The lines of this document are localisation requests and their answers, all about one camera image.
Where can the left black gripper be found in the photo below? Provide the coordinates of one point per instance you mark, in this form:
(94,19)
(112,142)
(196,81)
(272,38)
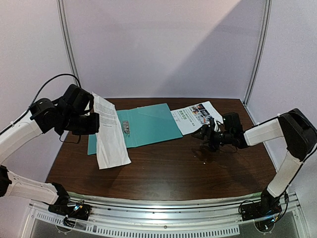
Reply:
(94,126)

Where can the white text paper sheet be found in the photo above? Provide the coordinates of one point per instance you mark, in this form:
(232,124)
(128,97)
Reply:
(111,148)

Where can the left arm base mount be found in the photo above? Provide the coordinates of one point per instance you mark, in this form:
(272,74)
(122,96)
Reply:
(76,210)

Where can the teal plastic folder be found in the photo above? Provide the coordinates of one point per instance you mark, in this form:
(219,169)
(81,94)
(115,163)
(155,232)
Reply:
(149,125)

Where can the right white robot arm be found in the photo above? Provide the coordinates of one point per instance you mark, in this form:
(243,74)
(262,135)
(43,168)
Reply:
(294,127)

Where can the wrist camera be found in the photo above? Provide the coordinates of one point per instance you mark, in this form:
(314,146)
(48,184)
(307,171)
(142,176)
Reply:
(232,123)
(78,100)

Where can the perforated metal cable tray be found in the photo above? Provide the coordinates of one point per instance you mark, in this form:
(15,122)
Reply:
(51,226)

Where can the metal folder clip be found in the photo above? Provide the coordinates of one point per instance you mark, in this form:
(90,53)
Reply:
(126,127)

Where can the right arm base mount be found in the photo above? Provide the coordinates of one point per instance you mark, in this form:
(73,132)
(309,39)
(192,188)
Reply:
(250,210)

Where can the aluminium corner post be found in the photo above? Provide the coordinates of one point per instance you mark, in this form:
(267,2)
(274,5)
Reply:
(259,51)
(66,39)

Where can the right aluminium corner post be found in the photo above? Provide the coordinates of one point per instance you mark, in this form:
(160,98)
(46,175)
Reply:
(259,51)

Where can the colour printed brochure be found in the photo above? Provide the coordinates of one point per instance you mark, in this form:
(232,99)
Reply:
(191,118)

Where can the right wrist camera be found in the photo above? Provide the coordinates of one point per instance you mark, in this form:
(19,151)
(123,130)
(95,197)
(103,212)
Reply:
(232,123)

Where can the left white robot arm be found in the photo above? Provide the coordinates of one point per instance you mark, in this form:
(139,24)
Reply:
(47,159)

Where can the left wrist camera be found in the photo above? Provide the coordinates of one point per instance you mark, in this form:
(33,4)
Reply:
(78,100)

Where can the left aluminium corner post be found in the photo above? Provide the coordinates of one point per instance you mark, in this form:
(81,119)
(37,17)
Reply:
(66,39)

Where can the aluminium front rail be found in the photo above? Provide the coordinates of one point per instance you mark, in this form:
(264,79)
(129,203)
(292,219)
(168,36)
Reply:
(185,211)

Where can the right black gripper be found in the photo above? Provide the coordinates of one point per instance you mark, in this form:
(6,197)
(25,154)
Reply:
(211,134)

